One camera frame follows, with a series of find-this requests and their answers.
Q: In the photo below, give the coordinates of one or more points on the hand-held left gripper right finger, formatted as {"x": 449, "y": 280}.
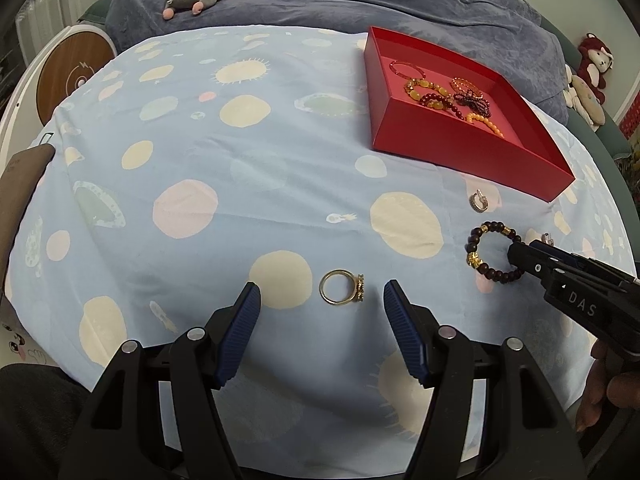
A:
{"x": 407, "y": 335}

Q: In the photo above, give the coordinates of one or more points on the light blue printed bedsheet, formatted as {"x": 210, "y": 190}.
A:
{"x": 200, "y": 160}

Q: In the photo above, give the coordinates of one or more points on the person's right hand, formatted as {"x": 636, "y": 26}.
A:
{"x": 595, "y": 395}

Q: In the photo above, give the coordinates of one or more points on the silver hoop earring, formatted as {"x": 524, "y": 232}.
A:
{"x": 549, "y": 237}
{"x": 475, "y": 202}

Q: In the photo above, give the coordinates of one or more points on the artificial flowers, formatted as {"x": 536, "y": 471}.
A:
{"x": 631, "y": 165}

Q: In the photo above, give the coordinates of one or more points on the red wall hanging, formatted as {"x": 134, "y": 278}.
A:
{"x": 631, "y": 125}

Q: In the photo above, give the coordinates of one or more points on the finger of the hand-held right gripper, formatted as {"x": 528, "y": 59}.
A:
{"x": 525, "y": 260}
{"x": 575, "y": 259}

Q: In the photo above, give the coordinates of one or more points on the brown flat panel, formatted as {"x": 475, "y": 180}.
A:
{"x": 20, "y": 185}

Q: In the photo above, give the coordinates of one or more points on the beige plush toy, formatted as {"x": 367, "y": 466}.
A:
{"x": 582, "y": 95}

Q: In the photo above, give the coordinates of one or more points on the dark clothing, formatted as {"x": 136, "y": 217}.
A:
{"x": 35, "y": 410}

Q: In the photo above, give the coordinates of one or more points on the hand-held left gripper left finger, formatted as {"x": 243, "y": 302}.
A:
{"x": 240, "y": 335}

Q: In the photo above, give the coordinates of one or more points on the red cardboard box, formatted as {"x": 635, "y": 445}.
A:
{"x": 450, "y": 155}

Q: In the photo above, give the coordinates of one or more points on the white lace curtain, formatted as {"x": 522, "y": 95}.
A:
{"x": 50, "y": 5}

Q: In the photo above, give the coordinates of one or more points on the wide gold bangle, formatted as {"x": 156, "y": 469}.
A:
{"x": 462, "y": 80}

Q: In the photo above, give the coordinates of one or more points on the red monkey plush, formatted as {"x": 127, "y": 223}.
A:
{"x": 595, "y": 60}

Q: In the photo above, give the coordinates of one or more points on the white cartoon print cloth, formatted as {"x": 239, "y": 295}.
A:
{"x": 15, "y": 340}

